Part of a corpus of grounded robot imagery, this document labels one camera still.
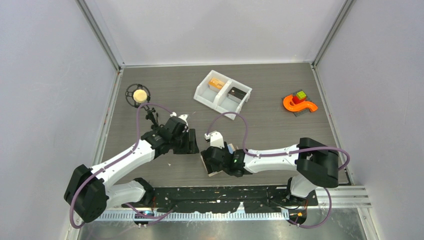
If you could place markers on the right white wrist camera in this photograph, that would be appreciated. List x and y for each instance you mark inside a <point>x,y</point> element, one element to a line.
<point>215,139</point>

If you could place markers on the beige card holder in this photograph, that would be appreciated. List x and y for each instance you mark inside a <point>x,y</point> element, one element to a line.
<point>218,160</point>

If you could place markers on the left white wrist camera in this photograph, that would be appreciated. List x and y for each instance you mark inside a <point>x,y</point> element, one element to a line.
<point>182,117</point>

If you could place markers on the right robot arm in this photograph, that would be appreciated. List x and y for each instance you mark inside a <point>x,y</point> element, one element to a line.
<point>316,164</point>

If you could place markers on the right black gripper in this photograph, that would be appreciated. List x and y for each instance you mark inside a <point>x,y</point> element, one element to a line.
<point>210,169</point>

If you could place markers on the microphone on black tripod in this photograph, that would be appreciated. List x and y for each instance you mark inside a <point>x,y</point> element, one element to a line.
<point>137,94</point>

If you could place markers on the black card stack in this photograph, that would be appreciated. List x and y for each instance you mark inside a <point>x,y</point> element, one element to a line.
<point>237,95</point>

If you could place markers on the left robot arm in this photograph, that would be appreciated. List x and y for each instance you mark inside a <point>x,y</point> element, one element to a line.
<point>92,190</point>

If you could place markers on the white two-compartment bin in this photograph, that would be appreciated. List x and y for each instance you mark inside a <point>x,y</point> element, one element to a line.
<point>218,101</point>

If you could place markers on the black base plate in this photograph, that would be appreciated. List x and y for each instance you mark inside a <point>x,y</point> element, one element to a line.
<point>226,199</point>

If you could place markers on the orange card stack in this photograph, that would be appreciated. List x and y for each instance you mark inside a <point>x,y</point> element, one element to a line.
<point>215,84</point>

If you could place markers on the orange toy with blocks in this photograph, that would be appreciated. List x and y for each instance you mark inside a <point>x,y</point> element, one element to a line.
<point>298,103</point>

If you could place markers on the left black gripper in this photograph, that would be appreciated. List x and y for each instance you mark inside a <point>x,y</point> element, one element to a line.
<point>190,146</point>

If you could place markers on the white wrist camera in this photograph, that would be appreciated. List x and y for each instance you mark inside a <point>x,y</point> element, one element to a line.
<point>215,139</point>
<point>182,117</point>

